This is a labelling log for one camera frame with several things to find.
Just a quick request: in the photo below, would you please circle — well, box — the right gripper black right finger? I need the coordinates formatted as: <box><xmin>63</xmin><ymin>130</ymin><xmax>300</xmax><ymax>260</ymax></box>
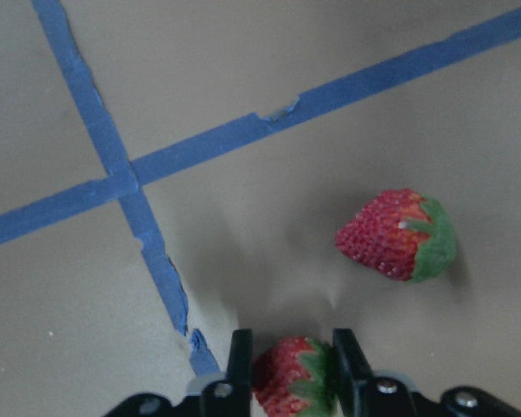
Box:
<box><xmin>333</xmin><ymin>328</ymin><xmax>417</xmax><ymax>416</ymax></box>

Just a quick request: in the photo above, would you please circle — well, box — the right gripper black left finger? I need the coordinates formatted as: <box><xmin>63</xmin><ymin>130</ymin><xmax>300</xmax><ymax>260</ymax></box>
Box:
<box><xmin>199</xmin><ymin>328</ymin><xmax>253</xmax><ymax>417</ymax></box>

